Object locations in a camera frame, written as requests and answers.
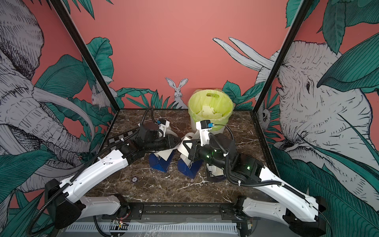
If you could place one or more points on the paper scraps in bin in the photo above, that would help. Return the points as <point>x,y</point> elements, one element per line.
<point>208,112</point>

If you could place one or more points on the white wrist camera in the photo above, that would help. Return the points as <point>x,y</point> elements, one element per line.
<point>204,127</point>
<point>163,127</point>

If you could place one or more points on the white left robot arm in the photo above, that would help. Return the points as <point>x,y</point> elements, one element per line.
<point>65,200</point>

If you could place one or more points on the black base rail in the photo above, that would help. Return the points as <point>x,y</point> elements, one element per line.
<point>228,211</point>

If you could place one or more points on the blue takeout bag left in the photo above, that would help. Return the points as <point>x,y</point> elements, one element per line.
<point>162,159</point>

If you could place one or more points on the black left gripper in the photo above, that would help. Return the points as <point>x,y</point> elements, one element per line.
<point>169,139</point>

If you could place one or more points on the black white checkerboard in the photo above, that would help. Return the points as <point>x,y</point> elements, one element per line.
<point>117,138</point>

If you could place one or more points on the white receipt on middle bag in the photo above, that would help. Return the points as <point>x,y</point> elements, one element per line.
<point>184,153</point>

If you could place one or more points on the green plastic bin liner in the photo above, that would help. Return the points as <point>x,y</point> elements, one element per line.
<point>210,104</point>

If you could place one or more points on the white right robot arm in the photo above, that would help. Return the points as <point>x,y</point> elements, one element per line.
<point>301,213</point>

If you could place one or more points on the blue takeout bag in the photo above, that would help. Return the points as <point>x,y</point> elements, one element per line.
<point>195,166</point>
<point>162,159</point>

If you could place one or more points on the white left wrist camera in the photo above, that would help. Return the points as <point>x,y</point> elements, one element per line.
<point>163,127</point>

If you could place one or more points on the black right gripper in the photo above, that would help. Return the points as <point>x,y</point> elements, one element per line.
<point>193,151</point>

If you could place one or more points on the blue takeout bag middle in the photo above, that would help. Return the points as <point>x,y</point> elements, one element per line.
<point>195,166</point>

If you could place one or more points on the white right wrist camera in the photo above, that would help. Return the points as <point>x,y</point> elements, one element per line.
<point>204,127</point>

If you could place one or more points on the dark takeout bag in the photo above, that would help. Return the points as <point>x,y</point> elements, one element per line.
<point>214,174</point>

